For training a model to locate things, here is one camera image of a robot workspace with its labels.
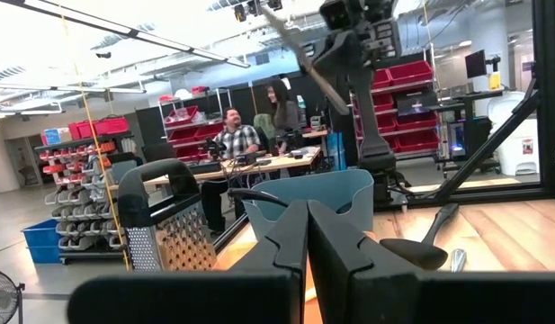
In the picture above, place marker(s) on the white trash bin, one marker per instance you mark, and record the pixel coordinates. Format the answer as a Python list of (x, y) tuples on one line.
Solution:
[(515, 139)]

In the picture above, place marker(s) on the red storage crate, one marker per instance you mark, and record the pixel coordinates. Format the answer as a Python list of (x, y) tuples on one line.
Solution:
[(110, 126), (81, 130)]

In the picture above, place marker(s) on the black computer monitor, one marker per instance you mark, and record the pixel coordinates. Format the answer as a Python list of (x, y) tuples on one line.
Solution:
[(475, 64)]

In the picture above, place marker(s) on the shelf of small parts bins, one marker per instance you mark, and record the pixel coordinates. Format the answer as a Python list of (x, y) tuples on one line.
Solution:
[(79, 202)]

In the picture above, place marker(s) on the long wooden desk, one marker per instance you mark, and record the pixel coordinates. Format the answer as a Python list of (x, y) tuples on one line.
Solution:
[(281, 162)]

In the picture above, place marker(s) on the blue-grey plastic bin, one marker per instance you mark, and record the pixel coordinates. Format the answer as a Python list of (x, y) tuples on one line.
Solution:
[(322, 193)]

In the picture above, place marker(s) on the black floor fan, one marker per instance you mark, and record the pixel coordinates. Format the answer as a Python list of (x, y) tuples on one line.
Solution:
[(2, 297)]

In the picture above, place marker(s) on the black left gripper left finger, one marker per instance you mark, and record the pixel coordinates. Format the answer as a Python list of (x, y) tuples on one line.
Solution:
[(259, 292)]

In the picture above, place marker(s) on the black plastic ladle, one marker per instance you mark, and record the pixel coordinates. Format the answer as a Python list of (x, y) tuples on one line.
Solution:
[(254, 195)]

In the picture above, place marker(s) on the blue barrel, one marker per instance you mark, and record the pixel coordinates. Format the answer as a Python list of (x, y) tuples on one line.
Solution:
[(336, 150)]

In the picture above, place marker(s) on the person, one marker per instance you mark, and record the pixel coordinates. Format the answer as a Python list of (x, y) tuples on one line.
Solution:
[(283, 112), (236, 139)]

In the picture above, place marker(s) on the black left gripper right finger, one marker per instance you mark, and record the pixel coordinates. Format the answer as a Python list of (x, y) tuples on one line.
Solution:
[(394, 297)]

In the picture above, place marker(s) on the black plastic serving spoon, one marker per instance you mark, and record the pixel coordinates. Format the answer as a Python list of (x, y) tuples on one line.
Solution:
[(416, 252)]

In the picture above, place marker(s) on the black aluminium rig frame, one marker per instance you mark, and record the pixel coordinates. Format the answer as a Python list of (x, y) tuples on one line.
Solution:
[(549, 90)]

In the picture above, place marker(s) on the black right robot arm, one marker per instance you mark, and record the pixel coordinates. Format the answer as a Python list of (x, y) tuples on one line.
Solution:
[(373, 135)]

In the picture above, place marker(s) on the black overhead light bar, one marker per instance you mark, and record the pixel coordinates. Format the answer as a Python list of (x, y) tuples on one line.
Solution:
[(124, 31)]

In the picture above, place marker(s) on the blue plastic tote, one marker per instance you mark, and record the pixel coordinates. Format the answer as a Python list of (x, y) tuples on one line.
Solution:
[(41, 243)]

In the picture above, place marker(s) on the green backpack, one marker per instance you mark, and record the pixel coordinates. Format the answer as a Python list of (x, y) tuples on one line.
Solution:
[(262, 126)]

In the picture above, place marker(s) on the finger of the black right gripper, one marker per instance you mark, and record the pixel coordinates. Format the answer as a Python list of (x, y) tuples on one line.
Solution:
[(351, 76), (326, 58)]

